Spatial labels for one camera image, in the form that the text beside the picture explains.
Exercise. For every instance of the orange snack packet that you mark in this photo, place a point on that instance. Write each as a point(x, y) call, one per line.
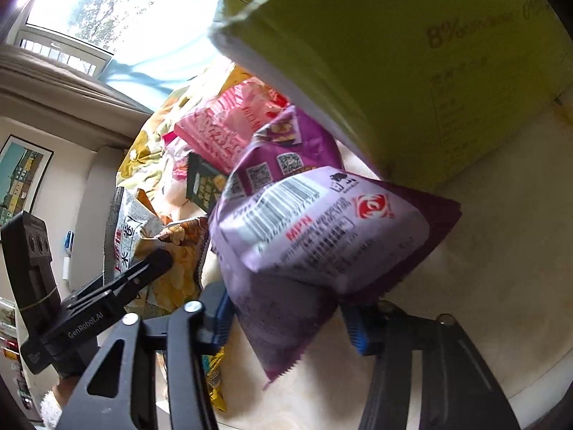
point(144, 204)

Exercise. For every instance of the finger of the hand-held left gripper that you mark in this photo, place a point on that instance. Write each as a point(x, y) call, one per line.
point(143, 273)

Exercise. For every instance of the yellow snack packet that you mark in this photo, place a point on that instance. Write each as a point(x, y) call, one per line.
point(217, 385)

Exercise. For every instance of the light purple snack packet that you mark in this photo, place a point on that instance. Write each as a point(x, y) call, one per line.
point(313, 233)

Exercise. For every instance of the small blue object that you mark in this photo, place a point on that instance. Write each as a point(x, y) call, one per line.
point(69, 239)

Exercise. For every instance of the dark green snack packet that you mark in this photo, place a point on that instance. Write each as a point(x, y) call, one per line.
point(203, 183)

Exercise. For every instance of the dark purple chip packet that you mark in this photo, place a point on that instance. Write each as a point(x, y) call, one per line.
point(286, 143)

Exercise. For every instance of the person's left forearm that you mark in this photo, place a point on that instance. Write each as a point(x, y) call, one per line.
point(56, 405)

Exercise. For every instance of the small pink clear snack packet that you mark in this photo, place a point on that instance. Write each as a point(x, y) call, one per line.
point(172, 188)

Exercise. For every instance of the golden yellow chip packet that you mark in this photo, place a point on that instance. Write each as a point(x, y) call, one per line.
point(179, 273)

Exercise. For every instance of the green cardboard box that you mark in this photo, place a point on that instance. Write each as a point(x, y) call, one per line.
point(380, 53)

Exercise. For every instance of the cluttered shelf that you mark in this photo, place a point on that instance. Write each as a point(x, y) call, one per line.
point(11, 349)

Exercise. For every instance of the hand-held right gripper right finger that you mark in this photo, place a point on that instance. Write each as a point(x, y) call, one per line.
point(358, 331)

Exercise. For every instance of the white silver snack packet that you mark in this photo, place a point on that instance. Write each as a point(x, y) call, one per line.
point(127, 233)

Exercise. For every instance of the light blue cloth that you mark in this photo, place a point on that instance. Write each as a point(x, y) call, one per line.
point(179, 65)

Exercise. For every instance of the large pink snack packet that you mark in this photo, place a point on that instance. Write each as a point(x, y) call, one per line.
point(215, 130)

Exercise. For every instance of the wall poster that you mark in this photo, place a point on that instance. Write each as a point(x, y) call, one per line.
point(20, 179)

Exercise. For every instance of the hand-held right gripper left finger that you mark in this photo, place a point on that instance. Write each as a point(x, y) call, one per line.
point(221, 322)

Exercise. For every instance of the floral blanket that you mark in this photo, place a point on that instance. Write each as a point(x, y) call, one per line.
point(147, 143)

